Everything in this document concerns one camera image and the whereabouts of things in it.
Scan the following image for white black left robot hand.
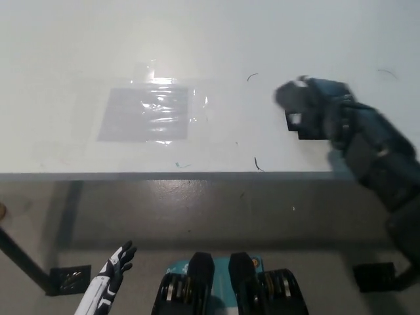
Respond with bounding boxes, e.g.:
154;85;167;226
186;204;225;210
73;240;138;315

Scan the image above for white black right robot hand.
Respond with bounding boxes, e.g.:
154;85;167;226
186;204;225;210
295;75;355;145

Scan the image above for black tape marked spot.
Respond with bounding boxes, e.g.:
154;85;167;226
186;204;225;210
284;110;331;141

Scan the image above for black table foot plate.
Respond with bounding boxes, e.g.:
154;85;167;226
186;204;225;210
353;262;400;292
49;264;92;296

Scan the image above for black diagonal table leg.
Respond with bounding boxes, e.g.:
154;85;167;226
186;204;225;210
0;226;55;295
395;259;420;291

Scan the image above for clear plastic tape film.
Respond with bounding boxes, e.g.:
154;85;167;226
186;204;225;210
133;60;211;147

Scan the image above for grey rectangular sheet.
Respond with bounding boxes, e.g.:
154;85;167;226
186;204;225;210
96;87;190;142

